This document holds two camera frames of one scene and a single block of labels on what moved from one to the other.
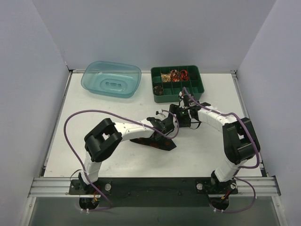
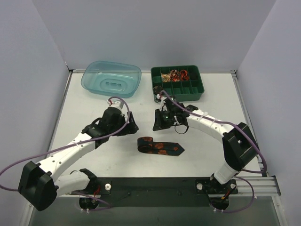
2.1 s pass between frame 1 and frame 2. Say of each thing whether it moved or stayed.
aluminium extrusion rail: stayed
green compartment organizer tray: stayed
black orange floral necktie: moved
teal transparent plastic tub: stayed
